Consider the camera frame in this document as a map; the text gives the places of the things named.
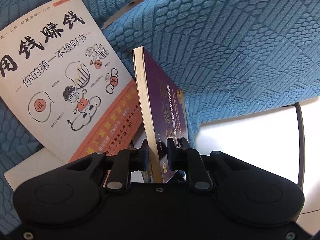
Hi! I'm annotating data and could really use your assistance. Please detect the white orange finance book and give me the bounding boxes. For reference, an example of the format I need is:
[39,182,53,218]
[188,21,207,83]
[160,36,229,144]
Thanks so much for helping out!
[1,0,142,163]

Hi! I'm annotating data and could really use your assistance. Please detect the purple gold book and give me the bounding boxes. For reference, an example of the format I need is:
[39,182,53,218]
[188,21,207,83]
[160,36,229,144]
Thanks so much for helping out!
[132,46,188,183]

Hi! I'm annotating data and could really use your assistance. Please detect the blue textured bedspread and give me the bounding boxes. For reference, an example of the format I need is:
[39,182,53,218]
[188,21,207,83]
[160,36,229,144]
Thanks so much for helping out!
[1,0,319,235]

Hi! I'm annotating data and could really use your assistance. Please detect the dark metal bed rail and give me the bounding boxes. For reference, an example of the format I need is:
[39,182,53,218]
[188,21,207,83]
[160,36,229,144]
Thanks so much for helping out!
[295,102,305,189]

